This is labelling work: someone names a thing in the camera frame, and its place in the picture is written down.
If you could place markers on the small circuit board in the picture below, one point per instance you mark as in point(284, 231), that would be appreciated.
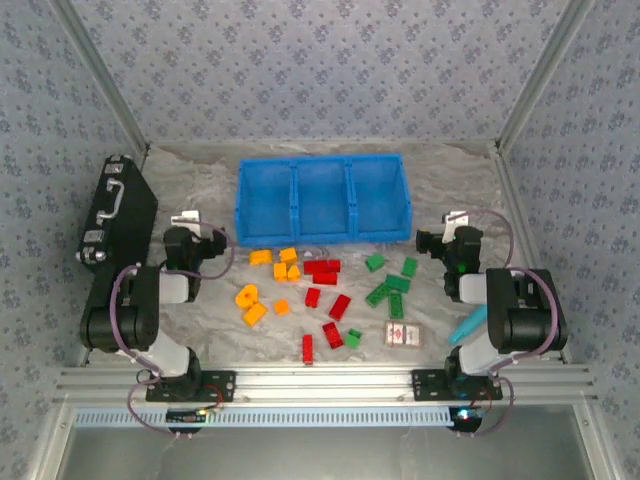
point(465, 417)
point(185, 416)

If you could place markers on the green lego brick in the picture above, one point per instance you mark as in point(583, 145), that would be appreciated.
point(353, 338)
point(397, 283)
point(409, 266)
point(396, 304)
point(378, 295)
point(374, 262)

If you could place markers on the right aluminium side rail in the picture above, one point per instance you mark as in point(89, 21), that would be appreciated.
point(505, 190)

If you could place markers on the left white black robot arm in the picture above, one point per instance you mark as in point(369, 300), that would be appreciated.
point(140, 310)

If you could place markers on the small red lego brick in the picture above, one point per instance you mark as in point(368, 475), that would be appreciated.
point(334, 265)

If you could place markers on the long red lego brick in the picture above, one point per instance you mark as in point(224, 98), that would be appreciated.
point(307, 349)
point(315, 266)

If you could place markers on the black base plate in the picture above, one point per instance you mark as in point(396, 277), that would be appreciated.
point(422, 385)
point(225, 385)

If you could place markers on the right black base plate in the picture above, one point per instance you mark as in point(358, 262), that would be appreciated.
point(422, 385)

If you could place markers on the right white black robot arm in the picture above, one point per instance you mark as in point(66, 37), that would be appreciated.
point(525, 320)

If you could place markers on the right aluminium frame post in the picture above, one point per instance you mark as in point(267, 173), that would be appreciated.
point(545, 75)

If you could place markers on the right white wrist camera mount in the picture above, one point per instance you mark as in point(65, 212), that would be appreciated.
point(457, 220)

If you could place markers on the cyan marker pen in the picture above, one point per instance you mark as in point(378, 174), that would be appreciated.
point(467, 325)

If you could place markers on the playing card box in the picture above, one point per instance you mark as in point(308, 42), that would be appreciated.
point(404, 335)

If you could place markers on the round yellow lego piece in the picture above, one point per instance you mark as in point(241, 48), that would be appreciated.
point(245, 290)

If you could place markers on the small yellow lego brick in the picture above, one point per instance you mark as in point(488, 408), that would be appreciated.
point(282, 307)

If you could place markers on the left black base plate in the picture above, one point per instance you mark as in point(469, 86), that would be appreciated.
point(225, 385)

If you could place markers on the aluminium mounting rail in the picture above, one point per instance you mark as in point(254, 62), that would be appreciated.
point(320, 385)

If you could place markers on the blue three-compartment bin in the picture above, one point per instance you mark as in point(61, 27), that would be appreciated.
point(320, 200)

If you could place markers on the left small circuit board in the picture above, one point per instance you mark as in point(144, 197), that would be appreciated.
point(185, 416)

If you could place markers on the left aluminium frame post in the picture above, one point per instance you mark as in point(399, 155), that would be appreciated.
point(100, 75)

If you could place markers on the right small circuit board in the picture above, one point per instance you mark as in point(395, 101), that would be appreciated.
point(465, 417)

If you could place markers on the aluminium frame post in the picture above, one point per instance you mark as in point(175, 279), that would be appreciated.
point(100, 75)
point(545, 75)

